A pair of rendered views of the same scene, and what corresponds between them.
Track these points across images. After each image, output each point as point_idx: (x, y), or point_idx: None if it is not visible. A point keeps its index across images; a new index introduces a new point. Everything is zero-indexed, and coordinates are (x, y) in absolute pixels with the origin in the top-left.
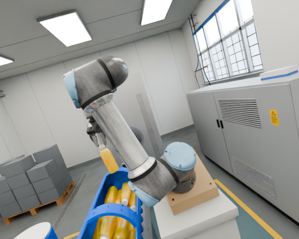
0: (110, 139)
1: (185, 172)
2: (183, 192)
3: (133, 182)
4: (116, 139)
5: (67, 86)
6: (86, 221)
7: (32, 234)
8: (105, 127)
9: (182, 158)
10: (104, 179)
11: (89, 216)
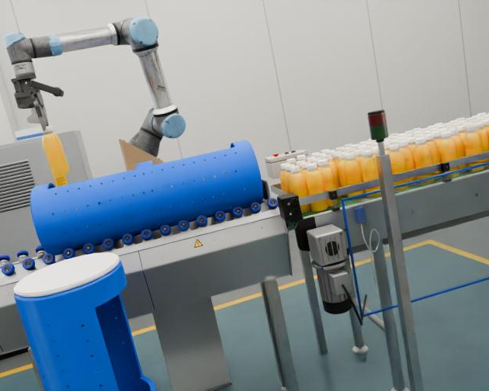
0: (162, 77)
1: None
2: (157, 154)
3: (175, 112)
4: (164, 77)
5: (157, 26)
6: (151, 166)
7: (57, 271)
8: (161, 67)
9: None
10: (59, 186)
11: (147, 165)
